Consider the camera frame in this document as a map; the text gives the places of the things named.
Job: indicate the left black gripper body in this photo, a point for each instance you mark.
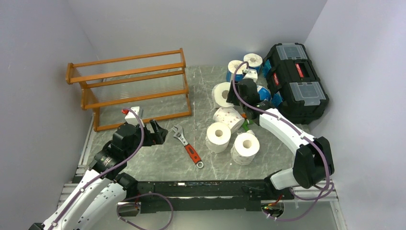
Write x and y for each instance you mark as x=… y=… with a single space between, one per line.
x=150 y=139

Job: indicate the blue wrapped roll back left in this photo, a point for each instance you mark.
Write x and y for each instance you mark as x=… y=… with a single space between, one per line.
x=232 y=69

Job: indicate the orange wooden shelf rack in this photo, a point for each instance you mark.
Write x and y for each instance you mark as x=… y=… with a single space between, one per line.
x=119 y=81

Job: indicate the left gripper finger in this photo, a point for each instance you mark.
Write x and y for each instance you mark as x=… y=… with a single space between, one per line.
x=156 y=127
x=162 y=133

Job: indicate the plain white paper roll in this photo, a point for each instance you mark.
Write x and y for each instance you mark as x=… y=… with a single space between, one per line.
x=218 y=136

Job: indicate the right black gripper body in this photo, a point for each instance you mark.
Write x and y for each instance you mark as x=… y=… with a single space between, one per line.
x=232 y=98

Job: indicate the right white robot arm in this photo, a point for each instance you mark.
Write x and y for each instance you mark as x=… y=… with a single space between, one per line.
x=312 y=158

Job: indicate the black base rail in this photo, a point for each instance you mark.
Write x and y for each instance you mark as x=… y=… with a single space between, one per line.
x=157 y=196

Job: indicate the blue wrapped roll back right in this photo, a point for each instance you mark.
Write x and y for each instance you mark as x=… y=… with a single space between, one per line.
x=254 y=61

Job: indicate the red handled adjustable wrench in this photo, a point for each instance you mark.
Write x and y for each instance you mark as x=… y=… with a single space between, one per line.
x=178 y=134

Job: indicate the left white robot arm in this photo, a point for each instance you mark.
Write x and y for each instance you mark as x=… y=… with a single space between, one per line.
x=104 y=184

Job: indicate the black plastic toolbox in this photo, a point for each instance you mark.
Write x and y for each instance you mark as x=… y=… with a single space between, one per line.
x=296 y=90

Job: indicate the blue wrapped roll lying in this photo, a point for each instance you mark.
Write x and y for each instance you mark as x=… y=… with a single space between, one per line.
x=264 y=94

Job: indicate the dotted white roll lying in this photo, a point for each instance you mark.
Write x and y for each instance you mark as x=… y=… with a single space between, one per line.
x=230 y=117

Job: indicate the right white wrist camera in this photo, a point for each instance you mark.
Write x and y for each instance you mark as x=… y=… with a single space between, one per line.
x=250 y=74

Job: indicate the plain white roll lying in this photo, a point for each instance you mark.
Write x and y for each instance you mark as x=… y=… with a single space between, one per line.
x=220 y=94

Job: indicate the dotted white roll front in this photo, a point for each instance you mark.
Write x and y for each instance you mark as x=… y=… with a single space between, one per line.
x=245 y=148

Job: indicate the dotted white roll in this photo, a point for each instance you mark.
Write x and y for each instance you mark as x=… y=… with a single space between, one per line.
x=230 y=117
x=245 y=148

